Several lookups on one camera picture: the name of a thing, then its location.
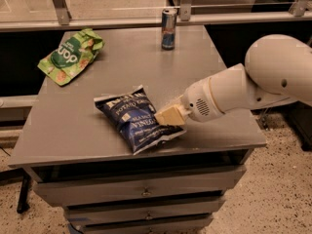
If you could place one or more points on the top grey drawer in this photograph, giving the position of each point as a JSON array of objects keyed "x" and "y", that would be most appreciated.
[{"x": 130, "y": 187}]

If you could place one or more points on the middle grey drawer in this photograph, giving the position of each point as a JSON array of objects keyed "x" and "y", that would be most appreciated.
[{"x": 145, "y": 211}]

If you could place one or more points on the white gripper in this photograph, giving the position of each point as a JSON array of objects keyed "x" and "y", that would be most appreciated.
[{"x": 196, "y": 101}]

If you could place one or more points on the blue silver energy drink can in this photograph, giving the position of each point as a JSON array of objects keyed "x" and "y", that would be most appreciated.
[{"x": 168, "y": 28}]

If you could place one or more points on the bottom grey drawer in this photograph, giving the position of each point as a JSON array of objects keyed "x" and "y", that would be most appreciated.
[{"x": 156, "y": 226}]

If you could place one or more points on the grey drawer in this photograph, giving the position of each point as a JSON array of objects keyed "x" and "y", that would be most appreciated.
[
  {"x": 156, "y": 226},
  {"x": 130, "y": 187},
  {"x": 145, "y": 211}
]

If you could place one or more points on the green rice chip bag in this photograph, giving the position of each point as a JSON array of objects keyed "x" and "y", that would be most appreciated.
[{"x": 72, "y": 56}]

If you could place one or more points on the glass railing barrier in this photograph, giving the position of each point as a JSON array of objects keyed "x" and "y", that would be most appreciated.
[{"x": 27, "y": 15}]

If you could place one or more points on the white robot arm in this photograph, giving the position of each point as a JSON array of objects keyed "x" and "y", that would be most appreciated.
[{"x": 277, "y": 71}]

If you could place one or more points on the blue potato chip bag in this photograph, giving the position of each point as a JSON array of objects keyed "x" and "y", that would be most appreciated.
[{"x": 133, "y": 116}]

